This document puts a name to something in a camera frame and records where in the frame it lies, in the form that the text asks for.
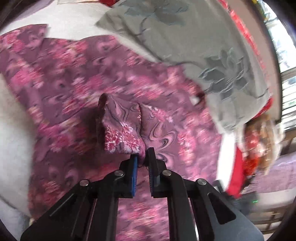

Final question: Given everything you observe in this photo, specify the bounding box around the solid red cloth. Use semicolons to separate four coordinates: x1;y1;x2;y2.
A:
226;147;245;198

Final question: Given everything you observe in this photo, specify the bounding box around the purple pink floral cloth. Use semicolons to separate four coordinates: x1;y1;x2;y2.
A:
0;24;224;241

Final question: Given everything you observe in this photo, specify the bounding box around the white bed sheet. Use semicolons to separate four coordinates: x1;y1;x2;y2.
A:
1;1;236;240

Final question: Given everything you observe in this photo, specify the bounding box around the grey floral pillow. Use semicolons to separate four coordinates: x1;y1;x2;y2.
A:
97;1;270;132

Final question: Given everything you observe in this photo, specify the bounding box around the red floral plastic bag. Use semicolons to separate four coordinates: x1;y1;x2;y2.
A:
242;113;285;177

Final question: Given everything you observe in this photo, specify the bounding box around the window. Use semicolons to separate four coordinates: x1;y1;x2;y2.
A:
258;1;295;131

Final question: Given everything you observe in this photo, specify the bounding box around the red patterned blanket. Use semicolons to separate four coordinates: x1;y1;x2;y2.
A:
218;0;273;120

